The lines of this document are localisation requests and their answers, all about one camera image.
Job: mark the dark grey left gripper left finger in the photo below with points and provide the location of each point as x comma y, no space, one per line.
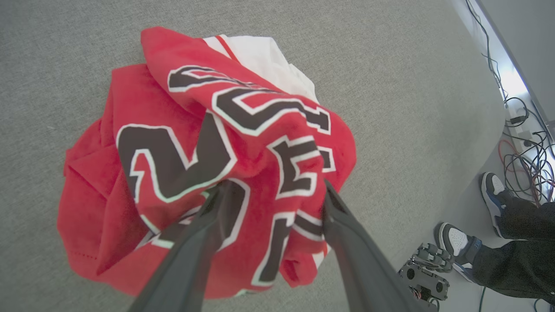
190,260

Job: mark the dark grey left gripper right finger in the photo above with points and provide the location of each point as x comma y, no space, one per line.
364,268

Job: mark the red and white jersey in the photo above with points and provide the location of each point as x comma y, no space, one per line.
130,99

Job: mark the grey robotic hand device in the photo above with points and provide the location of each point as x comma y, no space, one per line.
422,277

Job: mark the black white blue sneaker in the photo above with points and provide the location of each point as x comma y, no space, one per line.
455,242
494,190

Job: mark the black trouser leg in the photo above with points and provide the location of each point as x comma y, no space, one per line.
516,268
529,219

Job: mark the grey fabric sofa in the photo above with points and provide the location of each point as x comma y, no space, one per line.
390,86

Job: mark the white power strip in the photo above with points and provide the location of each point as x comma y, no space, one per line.
518,125

